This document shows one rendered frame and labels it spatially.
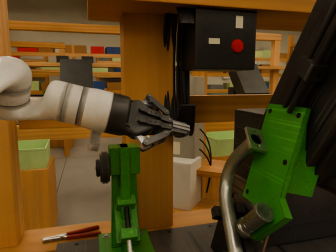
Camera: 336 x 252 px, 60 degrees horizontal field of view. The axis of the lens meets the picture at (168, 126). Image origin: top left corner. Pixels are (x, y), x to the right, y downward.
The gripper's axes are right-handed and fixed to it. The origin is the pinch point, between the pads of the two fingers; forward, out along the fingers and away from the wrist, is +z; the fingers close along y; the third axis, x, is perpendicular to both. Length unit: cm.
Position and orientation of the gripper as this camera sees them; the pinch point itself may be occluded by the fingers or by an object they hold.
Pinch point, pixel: (179, 129)
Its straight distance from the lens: 57.2
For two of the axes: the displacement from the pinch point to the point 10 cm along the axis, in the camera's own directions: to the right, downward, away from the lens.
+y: 0.1, -7.9, 6.2
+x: -3.5, 5.8, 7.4
